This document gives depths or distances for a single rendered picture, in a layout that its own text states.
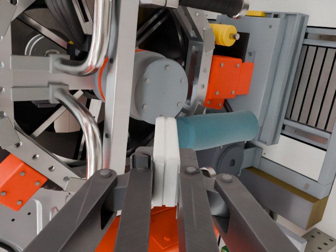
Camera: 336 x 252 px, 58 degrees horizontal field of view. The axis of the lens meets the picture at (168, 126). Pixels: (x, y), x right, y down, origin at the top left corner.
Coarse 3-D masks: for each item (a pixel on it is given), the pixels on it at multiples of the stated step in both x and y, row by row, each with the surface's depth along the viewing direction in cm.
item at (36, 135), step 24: (72, 0) 66; (144, 24) 79; (168, 24) 85; (144, 48) 101; (168, 48) 91; (96, 96) 77; (48, 120) 71; (96, 120) 79; (48, 144) 79; (72, 144) 88
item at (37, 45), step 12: (24, 12) 99; (36, 12) 101; (48, 12) 103; (12, 24) 98; (24, 24) 100; (48, 24) 105; (12, 36) 99; (24, 36) 101; (36, 36) 103; (60, 36) 108; (12, 48) 100; (24, 48) 102; (36, 48) 100; (48, 48) 103; (60, 48) 105
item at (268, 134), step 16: (256, 16) 120; (272, 16) 113; (288, 16) 110; (304, 16) 108; (288, 32) 111; (304, 32) 111; (288, 48) 111; (288, 64) 111; (288, 80) 114; (272, 96) 118; (288, 96) 118; (208, 112) 146; (272, 112) 119; (272, 128) 118; (272, 144) 122
